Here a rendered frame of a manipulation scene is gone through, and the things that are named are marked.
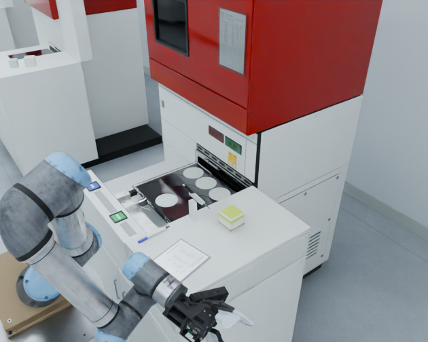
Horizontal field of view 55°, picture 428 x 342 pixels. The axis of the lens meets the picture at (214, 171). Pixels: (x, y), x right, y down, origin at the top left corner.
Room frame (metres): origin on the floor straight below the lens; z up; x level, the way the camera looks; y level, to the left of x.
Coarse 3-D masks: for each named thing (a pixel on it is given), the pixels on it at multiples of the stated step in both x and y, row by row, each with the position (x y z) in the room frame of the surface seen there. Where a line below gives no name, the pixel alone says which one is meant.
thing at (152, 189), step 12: (156, 180) 1.61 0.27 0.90; (168, 180) 1.61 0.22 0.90; (180, 180) 1.61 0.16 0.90; (192, 180) 1.61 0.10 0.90; (216, 180) 1.61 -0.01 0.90; (144, 192) 1.52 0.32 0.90; (156, 192) 1.52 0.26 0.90; (168, 192) 1.52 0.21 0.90; (180, 192) 1.52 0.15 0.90; (204, 192) 1.52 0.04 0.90; (156, 204) 1.43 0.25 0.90; (180, 204) 1.43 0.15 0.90; (168, 216) 1.34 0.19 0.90; (180, 216) 1.34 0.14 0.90
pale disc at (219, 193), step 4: (216, 188) 1.55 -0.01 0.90; (220, 188) 1.55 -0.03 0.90; (224, 188) 1.55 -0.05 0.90; (212, 192) 1.52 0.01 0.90; (216, 192) 1.52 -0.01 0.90; (220, 192) 1.52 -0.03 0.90; (224, 192) 1.52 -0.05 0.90; (228, 192) 1.52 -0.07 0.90; (212, 196) 1.49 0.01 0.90; (216, 196) 1.49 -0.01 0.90; (220, 196) 1.49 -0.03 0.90; (224, 196) 1.49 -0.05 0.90
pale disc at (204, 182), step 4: (196, 180) 1.61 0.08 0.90; (200, 180) 1.61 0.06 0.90; (204, 180) 1.61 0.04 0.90; (208, 180) 1.61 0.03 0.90; (212, 180) 1.61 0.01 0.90; (196, 184) 1.58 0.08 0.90; (200, 184) 1.58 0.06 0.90; (204, 184) 1.58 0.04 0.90; (208, 184) 1.58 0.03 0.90; (212, 184) 1.58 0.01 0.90; (200, 188) 1.55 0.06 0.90; (204, 188) 1.55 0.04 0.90; (208, 188) 1.55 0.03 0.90
